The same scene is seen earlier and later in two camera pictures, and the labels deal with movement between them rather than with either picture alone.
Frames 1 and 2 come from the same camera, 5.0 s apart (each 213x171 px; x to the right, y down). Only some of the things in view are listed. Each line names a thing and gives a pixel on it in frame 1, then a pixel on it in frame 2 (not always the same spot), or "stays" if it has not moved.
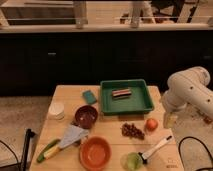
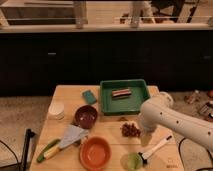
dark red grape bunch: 129,130 stays
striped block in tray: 121,93 stays
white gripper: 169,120 to 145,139
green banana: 39,160 stays
